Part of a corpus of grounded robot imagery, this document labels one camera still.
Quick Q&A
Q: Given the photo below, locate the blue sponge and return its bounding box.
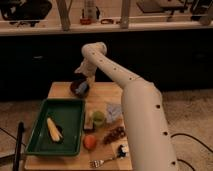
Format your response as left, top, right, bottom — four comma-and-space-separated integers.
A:
75, 81, 88, 94

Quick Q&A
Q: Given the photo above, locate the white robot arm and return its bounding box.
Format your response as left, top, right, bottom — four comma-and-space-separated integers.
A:
75, 42, 179, 171

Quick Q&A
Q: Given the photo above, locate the dark purple bowl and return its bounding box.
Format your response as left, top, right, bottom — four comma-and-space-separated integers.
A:
70, 80, 90, 98

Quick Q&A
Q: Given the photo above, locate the green plastic tray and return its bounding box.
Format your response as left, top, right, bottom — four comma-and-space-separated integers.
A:
26, 99, 85, 156

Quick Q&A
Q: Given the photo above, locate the green cup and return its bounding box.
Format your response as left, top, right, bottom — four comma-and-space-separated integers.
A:
92, 111, 105, 127

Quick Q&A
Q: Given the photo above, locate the clear plastic bag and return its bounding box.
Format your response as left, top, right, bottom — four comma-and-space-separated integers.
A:
106, 103, 122, 123

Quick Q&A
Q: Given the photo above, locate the yellow corn cob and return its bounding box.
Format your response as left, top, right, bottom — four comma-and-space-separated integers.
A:
47, 117, 63, 142

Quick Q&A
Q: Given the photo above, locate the orange tomato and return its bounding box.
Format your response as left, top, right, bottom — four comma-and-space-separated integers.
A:
83, 135, 97, 150

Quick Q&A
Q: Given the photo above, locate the brown grape bunch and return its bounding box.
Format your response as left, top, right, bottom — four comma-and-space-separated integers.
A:
103, 126, 126, 145

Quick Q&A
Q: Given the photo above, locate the wooden board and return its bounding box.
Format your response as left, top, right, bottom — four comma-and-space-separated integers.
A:
24, 82, 132, 171

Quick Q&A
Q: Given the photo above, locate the black and white small toy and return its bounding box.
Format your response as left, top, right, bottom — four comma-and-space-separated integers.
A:
117, 145, 129, 158

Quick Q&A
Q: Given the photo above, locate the black office chair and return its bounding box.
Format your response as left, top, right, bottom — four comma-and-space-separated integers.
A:
0, 0, 52, 27

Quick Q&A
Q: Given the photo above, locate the black pole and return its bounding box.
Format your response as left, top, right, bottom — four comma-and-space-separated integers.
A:
12, 122, 24, 171

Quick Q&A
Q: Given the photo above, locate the black cable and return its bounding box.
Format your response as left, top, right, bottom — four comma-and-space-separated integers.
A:
170, 132, 213, 171

